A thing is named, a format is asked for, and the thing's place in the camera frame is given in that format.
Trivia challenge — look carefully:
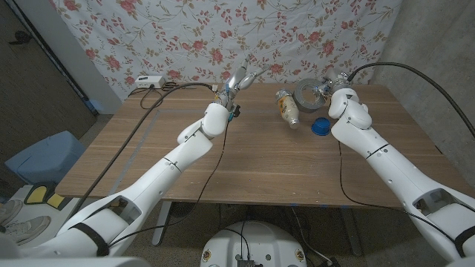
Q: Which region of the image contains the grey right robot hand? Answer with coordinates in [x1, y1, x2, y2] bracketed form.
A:
[315, 66, 352, 97]

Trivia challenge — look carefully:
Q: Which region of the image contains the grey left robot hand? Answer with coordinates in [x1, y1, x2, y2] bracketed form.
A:
[214, 55, 272, 112]

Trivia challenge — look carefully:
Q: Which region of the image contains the grey duct tape roll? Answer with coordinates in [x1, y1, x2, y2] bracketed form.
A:
[292, 78, 330, 113]

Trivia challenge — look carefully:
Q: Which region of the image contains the plastic bottle with orange label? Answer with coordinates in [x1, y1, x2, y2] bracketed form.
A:
[275, 88, 301, 130]

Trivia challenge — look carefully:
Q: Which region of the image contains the floral backdrop cloth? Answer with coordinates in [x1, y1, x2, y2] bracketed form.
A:
[50, 0, 404, 103]

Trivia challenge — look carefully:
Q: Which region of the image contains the white power box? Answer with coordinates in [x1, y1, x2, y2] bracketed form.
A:
[134, 75, 166, 90]

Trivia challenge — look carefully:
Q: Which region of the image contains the grey table leg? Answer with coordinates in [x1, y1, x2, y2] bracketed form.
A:
[339, 207, 364, 257]

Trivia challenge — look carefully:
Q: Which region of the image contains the white table leg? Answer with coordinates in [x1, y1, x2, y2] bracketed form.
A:
[151, 201, 174, 248]

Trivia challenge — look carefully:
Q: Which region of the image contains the white robot torso base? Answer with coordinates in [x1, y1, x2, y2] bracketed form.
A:
[200, 220, 308, 267]

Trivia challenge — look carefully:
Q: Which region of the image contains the yellow black foot pedal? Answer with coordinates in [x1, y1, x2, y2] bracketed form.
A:
[24, 184, 49, 205]
[46, 192, 73, 211]

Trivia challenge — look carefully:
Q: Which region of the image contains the grey sneaker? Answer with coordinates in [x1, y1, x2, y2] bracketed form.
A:
[0, 199, 24, 225]
[1, 215, 52, 245]

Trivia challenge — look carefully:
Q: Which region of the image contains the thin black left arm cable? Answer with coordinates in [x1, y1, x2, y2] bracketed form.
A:
[107, 120, 230, 248]

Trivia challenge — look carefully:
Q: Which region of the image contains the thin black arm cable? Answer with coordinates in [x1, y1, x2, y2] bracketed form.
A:
[107, 120, 230, 248]
[337, 140, 459, 245]

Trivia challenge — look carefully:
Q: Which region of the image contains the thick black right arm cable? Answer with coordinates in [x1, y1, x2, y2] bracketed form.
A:
[347, 62, 475, 140]

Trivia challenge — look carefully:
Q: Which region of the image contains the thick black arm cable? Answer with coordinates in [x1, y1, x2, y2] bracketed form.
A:
[65, 82, 216, 223]
[347, 62, 475, 140]

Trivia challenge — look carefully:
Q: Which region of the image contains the thin black power cable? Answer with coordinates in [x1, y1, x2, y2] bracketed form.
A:
[128, 85, 164, 111]

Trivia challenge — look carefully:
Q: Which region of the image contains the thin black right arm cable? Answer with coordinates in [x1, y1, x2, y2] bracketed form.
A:
[337, 140, 459, 245]

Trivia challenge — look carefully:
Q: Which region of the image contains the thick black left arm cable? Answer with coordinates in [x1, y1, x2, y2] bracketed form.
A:
[65, 82, 216, 223]

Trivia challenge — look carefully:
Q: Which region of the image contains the black wall hook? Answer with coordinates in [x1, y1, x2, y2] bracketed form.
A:
[9, 30, 33, 46]

